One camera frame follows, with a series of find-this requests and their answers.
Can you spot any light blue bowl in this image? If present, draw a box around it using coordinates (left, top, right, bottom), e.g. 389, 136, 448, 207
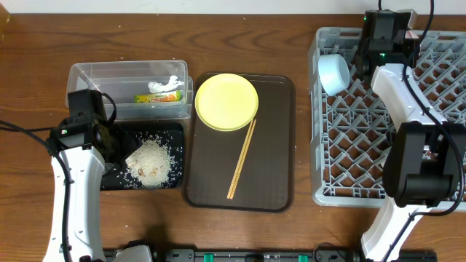
317, 54, 350, 96

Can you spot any left wooden chopstick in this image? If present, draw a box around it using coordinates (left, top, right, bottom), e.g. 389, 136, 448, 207
226, 119, 255, 199

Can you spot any white tissue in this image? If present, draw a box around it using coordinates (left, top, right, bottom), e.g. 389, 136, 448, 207
148, 75, 184, 93

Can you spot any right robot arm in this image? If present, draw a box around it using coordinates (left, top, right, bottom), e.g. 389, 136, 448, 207
355, 9, 465, 261

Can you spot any grey dishwasher rack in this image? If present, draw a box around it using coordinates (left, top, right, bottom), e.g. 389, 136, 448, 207
308, 27, 465, 208

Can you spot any pile of white rice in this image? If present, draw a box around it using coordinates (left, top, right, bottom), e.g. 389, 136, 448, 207
125, 135, 183, 189

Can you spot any black plastic waste tray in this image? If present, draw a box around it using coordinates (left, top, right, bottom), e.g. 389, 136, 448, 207
100, 123, 184, 191

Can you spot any green snack wrapper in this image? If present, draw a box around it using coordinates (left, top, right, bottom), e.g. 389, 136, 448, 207
134, 90, 182, 103

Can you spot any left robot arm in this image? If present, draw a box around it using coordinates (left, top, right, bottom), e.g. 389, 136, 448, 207
44, 90, 141, 261

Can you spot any brown plastic serving tray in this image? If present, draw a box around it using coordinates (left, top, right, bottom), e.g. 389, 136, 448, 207
182, 74, 295, 213

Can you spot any yellow round plate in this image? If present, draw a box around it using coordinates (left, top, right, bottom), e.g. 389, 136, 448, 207
194, 74, 259, 132

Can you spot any clear plastic waste bin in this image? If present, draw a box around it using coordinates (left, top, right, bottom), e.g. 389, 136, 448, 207
67, 60, 193, 122

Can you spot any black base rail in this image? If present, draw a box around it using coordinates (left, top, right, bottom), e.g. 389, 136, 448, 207
103, 247, 438, 262

